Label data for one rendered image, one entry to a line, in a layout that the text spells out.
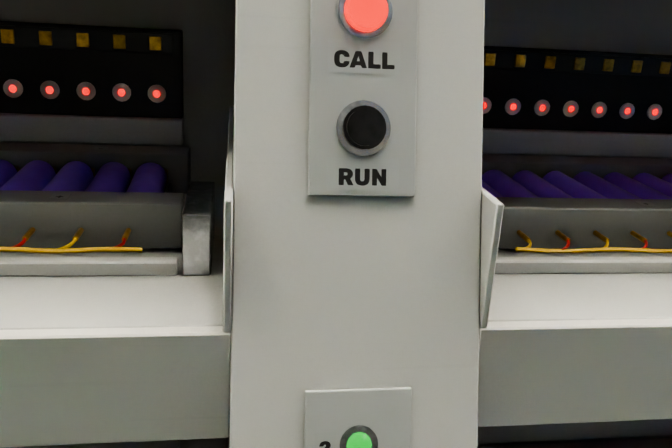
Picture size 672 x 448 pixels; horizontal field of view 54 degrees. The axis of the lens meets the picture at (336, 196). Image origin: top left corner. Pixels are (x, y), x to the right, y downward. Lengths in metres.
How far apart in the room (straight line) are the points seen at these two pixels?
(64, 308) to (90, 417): 0.04
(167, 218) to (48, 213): 0.05
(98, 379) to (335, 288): 0.09
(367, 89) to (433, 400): 0.12
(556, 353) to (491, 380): 0.03
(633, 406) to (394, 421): 0.11
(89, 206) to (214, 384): 0.10
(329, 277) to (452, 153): 0.07
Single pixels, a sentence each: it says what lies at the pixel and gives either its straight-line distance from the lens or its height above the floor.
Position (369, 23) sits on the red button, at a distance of 0.25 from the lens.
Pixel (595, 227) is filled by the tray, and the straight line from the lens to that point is 0.36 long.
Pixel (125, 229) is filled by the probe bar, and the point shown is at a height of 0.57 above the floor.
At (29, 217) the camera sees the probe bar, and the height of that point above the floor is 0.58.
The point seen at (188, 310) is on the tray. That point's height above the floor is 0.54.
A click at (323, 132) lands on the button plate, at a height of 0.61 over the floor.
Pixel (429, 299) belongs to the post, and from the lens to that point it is 0.25.
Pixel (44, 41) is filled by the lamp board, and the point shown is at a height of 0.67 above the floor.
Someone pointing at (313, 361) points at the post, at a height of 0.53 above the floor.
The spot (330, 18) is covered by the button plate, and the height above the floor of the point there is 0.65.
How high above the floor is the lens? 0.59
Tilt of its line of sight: level
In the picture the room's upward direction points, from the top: 1 degrees clockwise
